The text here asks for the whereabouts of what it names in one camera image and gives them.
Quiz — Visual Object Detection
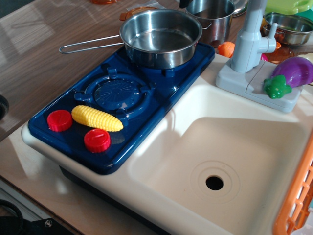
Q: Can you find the blue toy stove top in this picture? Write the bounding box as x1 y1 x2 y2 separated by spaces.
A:
28 43 215 175

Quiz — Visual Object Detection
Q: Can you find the red stove knob right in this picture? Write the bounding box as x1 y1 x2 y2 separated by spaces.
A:
84 129 111 153

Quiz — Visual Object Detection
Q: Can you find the red stove knob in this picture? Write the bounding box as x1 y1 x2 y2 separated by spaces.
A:
47 110 73 132
84 129 111 153

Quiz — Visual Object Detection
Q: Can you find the cream toy sink unit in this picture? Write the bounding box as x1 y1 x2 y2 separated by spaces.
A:
22 56 313 235

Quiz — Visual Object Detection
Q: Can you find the red stove knob left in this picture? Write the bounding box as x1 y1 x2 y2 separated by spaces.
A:
47 110 73 132

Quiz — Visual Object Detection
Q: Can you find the yellow toy corn cob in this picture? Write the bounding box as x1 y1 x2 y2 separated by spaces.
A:
71 105 124 132

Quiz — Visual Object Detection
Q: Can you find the grey toy faucet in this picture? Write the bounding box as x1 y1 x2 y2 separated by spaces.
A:
216 0 302 113

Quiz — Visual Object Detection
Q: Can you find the orange toy carrot piece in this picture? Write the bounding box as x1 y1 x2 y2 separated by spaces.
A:
217 42 235 58

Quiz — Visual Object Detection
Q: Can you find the tall steel pot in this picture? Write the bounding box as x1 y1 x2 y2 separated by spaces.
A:
185 0 235 48

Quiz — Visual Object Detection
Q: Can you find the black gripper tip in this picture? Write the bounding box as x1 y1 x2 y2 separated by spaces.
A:
179 0 193 9

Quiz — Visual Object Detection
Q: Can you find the pink toy piece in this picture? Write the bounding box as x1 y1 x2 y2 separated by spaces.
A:
261 53 268 61

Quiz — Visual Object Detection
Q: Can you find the orange transparent object top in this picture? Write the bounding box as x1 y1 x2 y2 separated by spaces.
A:
90 0 118 5

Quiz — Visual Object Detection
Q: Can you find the amber transparent lid right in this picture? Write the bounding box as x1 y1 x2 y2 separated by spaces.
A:
265 45 294 64

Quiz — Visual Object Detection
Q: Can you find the purple toy eggplant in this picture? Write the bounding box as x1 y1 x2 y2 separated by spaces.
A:
263 57 313 99

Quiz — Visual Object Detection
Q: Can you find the black object left edge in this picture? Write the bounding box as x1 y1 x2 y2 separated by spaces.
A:
0 95 9 120

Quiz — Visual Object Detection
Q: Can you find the steel bowl pot right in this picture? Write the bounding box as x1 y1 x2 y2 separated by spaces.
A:
261 12 313 46

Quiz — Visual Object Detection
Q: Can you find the orange dish rack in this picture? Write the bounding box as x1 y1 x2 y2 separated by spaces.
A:
272 144 313 235

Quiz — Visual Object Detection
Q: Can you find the green plastic plate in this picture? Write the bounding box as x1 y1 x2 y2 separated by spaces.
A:
265 0 313 15

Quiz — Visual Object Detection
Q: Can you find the steel pan with wire handle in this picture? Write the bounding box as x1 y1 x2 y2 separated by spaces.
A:
59 9 203 70

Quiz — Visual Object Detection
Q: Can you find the black metal bracket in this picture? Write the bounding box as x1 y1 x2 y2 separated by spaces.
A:
21 218 73 235

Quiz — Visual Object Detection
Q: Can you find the black cable bottom left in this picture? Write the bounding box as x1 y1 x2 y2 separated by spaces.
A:
0 199 24 235

